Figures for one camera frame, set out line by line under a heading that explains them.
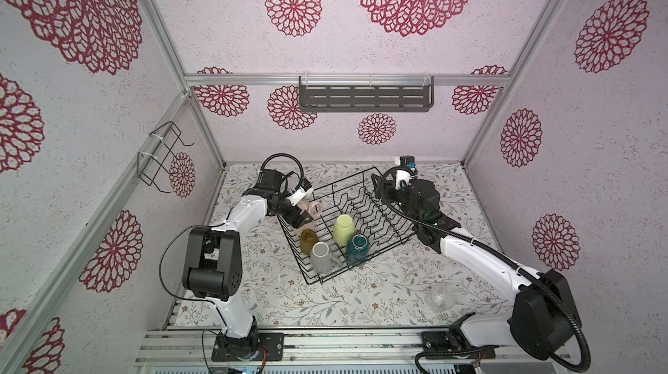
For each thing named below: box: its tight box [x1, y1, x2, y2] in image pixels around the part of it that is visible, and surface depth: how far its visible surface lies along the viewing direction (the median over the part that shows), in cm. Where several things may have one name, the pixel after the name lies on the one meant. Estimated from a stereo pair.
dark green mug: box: [346, 233, 371, 267], surface depth 83 cm
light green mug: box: [333, 213, 356, 247], surface depth 89 cm
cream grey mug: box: [310, 240, 339, 274], surface depth 83 cm
